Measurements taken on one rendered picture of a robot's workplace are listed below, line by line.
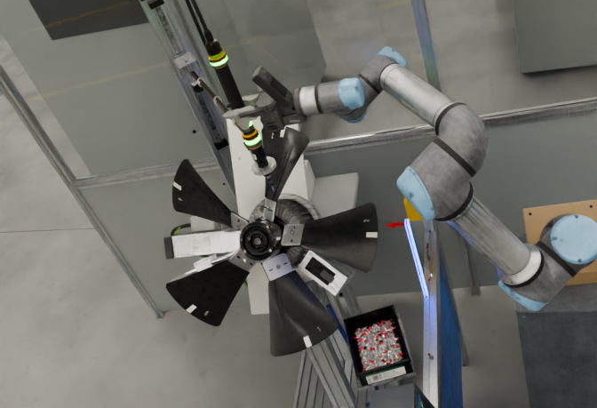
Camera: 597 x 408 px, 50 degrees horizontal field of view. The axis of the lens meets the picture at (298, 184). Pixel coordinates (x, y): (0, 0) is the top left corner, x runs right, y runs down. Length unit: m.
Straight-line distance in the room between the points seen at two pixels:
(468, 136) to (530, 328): 0.71
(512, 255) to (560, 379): 0.64
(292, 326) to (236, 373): 1.32
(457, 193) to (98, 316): 2.90
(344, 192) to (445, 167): 1.23
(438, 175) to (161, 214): 1.93
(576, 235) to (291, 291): 0.84
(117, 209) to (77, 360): 1.03
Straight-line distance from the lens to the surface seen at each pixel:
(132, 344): 3.72
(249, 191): 2.26
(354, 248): 1.91
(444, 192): 1.40
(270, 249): 1.94
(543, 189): 2.79
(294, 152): 1.92
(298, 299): 2.01
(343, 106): 1.61
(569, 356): 2.04
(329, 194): 2.60
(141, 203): 3.10
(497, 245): 1.55
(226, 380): 3.29
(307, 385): 3.01
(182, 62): 2.29
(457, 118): 1.44
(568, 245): 1.66
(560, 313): 1.88
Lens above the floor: 2.48
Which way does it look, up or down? 37 degrees down
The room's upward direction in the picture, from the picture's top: 21 degrees counter-clockwise
